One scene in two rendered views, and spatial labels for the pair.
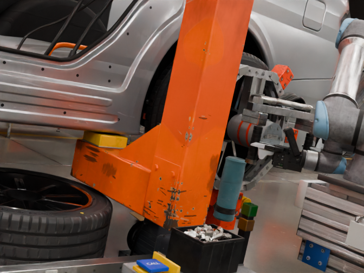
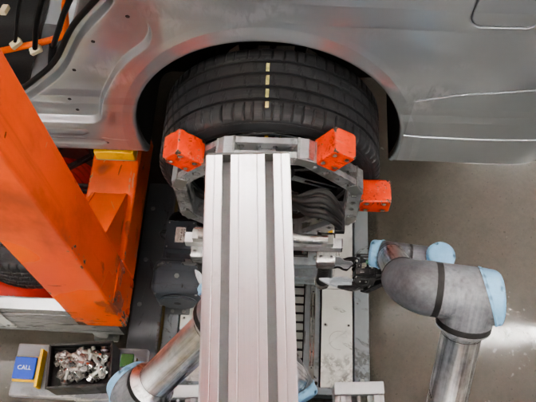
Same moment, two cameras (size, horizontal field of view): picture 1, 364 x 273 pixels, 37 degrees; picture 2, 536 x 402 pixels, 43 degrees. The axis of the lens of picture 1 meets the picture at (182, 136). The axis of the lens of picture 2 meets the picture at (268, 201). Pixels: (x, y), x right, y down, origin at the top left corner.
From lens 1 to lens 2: 2.56 m
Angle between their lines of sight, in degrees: 66
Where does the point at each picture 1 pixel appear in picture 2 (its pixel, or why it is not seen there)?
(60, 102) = not seen: hidden behind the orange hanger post
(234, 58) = (62, 258)
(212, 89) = (49, 273)
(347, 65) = (169, 352)
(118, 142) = (120, 155)
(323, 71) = not seen: outside the picture
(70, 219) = (16, 266)
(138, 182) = not seen: hidden behind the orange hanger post
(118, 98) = (94, 128)
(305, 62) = (490, 72)
